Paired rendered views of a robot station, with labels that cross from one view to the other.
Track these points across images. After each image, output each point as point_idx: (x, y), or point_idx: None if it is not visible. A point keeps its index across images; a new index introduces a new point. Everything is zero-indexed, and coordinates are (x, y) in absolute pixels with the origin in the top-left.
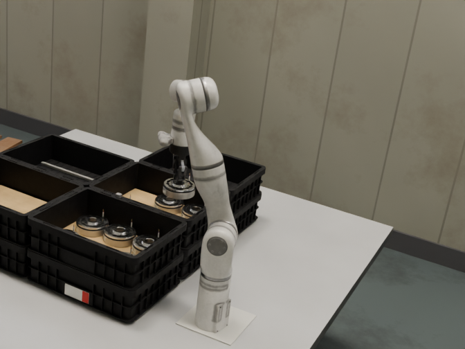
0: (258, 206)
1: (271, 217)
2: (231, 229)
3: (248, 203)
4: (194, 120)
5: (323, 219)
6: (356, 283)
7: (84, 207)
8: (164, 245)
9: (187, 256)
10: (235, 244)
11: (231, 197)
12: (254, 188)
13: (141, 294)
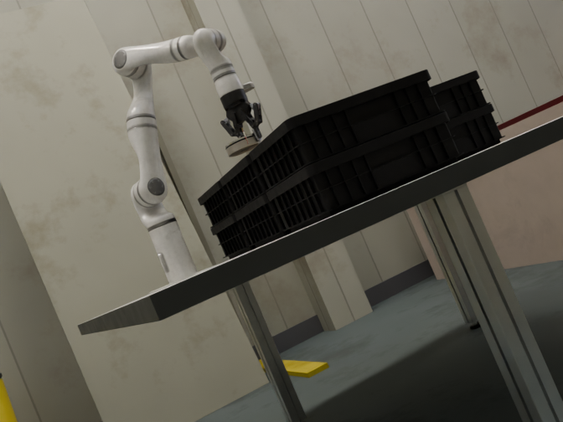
0: (375, 197)
1: (327, 218)
2: (136, 183)
3: (286, 179)
4: (212, 70)
5: (275, 240)
6: (111, 316)
7: None
8: (209, 197)
9: (237, 220)
10: (138, 198)
11: (258, 162)
12: (291, 155)
13: (218, 236)
